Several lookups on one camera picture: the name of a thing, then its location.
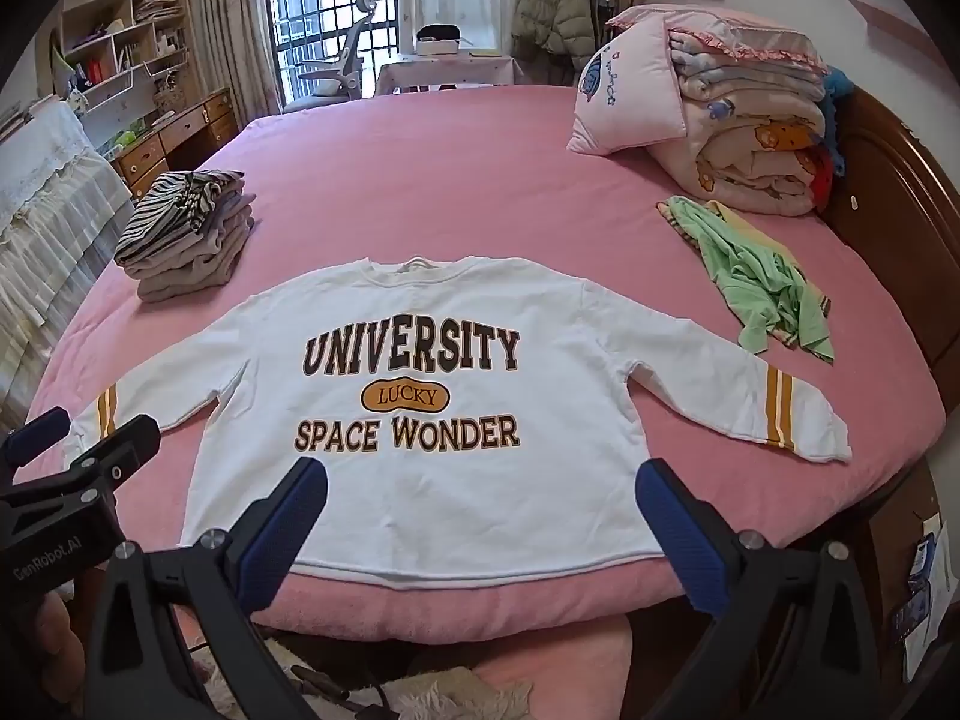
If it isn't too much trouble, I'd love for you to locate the white university sweatshirt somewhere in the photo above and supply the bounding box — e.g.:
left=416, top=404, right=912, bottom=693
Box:
left=64, top=257, right=853, bottom=589

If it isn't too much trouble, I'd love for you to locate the grey folded clothes pile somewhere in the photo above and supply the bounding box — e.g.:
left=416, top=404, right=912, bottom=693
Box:
left=122, top=192, right=256, bottom=302

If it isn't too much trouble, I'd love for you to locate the beige window curtain left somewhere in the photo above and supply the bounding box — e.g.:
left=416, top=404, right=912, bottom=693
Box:
left=189, top=0, right=281, bottom=125

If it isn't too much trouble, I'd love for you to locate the wooden desk with drawers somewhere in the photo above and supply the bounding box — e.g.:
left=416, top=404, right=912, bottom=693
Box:
left=110, top=86, right=239, bottom=202

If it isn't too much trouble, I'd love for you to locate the green crumpled shirt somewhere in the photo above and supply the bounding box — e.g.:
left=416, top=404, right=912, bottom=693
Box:
left=665, top=195, right=835, bottom=364

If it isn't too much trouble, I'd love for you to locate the folded cartoon quilt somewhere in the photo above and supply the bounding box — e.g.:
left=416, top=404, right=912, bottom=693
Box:
left=607, top=4, right=835, bottom=216

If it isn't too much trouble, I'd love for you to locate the green puffer jacket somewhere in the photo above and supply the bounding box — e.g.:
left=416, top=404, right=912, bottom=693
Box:
left=511, top=0, right=597, bottom=73

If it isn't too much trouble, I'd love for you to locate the pink bed sheet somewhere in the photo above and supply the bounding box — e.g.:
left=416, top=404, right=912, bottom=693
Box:
left=34, top=86, right=946, bottom=644

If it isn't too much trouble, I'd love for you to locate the small table with cloth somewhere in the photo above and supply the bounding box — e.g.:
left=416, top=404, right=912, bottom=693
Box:
left=374, top=50, right=526, bottom=96

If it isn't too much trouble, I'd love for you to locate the grey office chair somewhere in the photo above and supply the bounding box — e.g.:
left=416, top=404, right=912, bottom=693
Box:
left=283, top=0, right=376, bottom=114

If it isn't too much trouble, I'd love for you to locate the pink embroidered pillow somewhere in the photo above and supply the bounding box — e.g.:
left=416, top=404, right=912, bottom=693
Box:
left=568, top=11, right=686, bottom=156

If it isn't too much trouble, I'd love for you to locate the dark wooden headboard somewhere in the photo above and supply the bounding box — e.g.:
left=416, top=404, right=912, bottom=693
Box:
left=823, top=88, right=960, bottom=411

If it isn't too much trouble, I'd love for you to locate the white lace covered furniture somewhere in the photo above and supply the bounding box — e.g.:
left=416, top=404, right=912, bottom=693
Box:
left=2, top=98, right=132, bottom=431

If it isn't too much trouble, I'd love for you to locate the wooden bookshelf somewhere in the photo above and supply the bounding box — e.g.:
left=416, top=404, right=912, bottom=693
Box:
left=55, top=0, right=200, bottom=143

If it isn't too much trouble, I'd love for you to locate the person's left hand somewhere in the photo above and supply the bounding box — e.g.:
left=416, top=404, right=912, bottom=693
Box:
left=34, top=592, right=85, bottom=704

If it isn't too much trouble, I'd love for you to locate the window with black bars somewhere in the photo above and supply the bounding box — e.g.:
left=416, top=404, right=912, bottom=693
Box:
left=267, top=0, right=398, bottom=104

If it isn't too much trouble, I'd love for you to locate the yellow garment under green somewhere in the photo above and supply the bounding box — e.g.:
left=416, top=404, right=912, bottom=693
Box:
left=655, top=198, right=833, bottom=317

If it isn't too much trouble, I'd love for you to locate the white box on table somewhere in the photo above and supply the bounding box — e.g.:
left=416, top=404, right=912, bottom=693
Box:
left=415, top=23, right=467, bottom=57

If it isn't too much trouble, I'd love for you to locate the striped folded top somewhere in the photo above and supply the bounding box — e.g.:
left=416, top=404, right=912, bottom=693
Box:
left=114, top=169, right=244, bottom=266

